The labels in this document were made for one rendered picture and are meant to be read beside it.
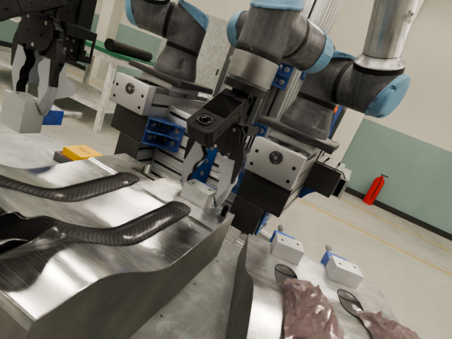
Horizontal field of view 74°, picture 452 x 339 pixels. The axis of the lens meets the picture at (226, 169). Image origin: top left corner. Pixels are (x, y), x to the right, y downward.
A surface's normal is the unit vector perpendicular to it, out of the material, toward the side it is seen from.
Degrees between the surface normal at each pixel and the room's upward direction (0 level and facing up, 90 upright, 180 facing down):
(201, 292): 0
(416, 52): 90
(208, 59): 90
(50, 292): 7
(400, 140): 90
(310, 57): 119
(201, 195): 90
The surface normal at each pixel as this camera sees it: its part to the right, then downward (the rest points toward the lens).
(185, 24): 0.04, 0.32
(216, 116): 0.12, -0.67
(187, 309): 0.36, -0.89
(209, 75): -0.36, 0.15
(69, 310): 0.85, 0.43
